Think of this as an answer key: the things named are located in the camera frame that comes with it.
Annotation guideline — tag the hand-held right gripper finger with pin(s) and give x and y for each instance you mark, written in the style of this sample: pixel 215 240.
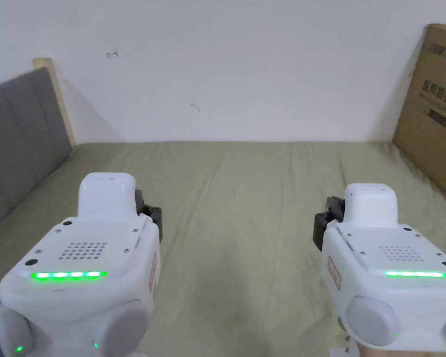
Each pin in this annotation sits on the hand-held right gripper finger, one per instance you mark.
pixel 325 221

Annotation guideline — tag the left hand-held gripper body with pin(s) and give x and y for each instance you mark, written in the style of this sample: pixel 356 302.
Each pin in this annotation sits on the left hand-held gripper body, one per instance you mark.
pixel 81 260

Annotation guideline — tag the grey padded headboard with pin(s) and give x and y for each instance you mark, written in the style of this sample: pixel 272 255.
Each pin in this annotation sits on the grey padded headboard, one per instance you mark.
pixel 18 148

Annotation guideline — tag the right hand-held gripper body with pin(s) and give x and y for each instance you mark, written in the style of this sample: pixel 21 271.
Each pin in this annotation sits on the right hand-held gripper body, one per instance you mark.
pixel 394 282

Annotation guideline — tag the brown cardboard carton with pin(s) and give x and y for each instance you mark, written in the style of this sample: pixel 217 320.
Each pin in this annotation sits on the brown cardboard carton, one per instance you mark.
pixel 431 122

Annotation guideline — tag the bed with pale green sheet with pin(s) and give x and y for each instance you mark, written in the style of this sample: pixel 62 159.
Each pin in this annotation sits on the bed with pale green sheet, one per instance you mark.
pixel 238 223

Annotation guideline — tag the person's right hand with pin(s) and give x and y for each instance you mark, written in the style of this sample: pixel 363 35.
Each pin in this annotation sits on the person's right hand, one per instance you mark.
pixel 405 353

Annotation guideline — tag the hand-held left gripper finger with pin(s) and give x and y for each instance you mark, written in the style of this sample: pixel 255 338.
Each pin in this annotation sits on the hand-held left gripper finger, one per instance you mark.
pixel 153 217

